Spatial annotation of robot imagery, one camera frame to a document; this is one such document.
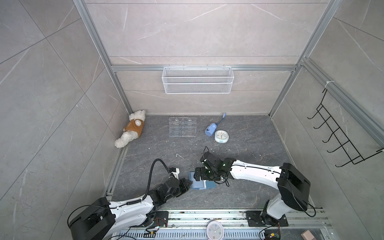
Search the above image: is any blue brush tool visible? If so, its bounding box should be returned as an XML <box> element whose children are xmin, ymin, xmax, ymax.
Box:
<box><xmin>205</xmin><ymin>113</ymin><xmax>226</xmax><ymax>137</ymax></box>

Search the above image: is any clear acrylic organizer tray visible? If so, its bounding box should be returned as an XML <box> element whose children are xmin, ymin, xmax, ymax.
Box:
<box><xmin>169</xmin><ymin>117</ymin><xmax>197</xmax><ymax>138</ymax></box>

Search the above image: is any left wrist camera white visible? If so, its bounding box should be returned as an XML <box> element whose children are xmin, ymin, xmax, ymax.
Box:
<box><xmin>169</xmin><ymin>168</ymin><xmax>180</xmax><ymax>179</ymax></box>

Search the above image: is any white wire mesh basket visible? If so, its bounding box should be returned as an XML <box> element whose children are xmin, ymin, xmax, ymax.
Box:
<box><xmin>162</xmin><ymin>66</ymin><xmax>235</xmax><ymax>95</ymax></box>

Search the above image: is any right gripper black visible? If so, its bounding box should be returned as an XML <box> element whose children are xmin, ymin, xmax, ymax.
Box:
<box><xmin>192</xmin><ymin>167</ymin><xmax>219</xmax><ymax>182</ymax></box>

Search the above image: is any aluminium front rail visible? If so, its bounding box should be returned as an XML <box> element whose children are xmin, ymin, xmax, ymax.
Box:
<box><xmin>105</xmin><ymin>209</ymin><xmax>338</xmax><ymax>240</ymax></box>

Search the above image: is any black wire hook rack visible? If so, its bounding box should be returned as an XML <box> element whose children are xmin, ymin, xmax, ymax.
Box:
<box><xmin>307</xmin><ymin>89</ymin><xmax>384</xmax><ymax>168</ymax></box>

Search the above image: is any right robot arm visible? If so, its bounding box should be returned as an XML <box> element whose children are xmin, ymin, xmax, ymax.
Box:
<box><xmin>194</xmin><ymin>152</ymin><xmax>312</xmax><ymax>225</ymax></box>

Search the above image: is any small white round clock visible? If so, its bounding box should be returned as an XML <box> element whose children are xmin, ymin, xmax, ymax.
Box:
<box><xmin>214</xmin><ymin>130</ymin><xmax>229</xmax><ymax>144</ymax></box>

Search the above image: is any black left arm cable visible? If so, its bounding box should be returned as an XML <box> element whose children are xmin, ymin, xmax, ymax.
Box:
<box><xmin>142</xmin><ymin>158</ymin><xmax>172</xmax><ymax>200</ymax></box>

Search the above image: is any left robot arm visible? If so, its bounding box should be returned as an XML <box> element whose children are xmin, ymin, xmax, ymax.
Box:
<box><xmin>68</xmin><ymin>177</ymin><xmax>192</xmax><ymax>240</ymax></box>

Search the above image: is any white teddy bear brown vest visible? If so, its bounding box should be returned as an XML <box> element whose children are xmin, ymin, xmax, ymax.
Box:
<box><xmin>114</xmin><ymin>110</ymin><xmax>146</xmax><ymax>149</ymax></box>

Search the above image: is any blue leather card holder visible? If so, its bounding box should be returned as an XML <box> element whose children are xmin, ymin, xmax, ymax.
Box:
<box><xmin>189</xmin><ymin>172</ymin><xmax>217</xmax><ymax>190</ymax></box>

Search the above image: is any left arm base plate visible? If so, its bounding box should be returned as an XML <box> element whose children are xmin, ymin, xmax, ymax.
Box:
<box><xmin>141</xmin><ymin>211</ymin><xmax>169</xmax><ymax>228</ymax></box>

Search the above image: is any pink block at front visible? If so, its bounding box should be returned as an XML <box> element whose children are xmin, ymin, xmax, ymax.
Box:
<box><xmin>301</xmin><ymin>230</ymin><xmax>316</xmax><ymax>240</ymax></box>

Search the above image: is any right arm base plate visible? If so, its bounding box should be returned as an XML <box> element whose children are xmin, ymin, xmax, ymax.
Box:
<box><xmin>246</xmin><ymin>211</ymin><xmax>289</xmax><ymax>227</ymax></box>

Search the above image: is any white clock at front edge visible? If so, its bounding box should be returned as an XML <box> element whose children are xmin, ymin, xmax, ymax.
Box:
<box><xmin>206</xmin><ymin>220</ymin><xmax>225</xmax><ymax>240</ymax></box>

